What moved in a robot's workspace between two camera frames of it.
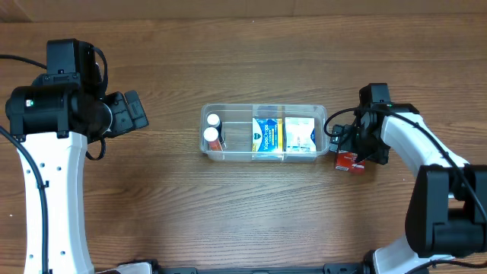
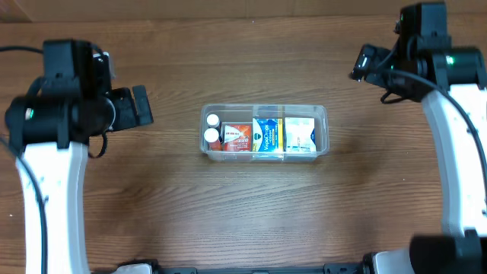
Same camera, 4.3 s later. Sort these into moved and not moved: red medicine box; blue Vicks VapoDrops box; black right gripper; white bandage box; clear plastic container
Moved: red medicine box; black right gripper
Not moved: white bandage box; blue Vicks VapoDrops box; clear plastic container
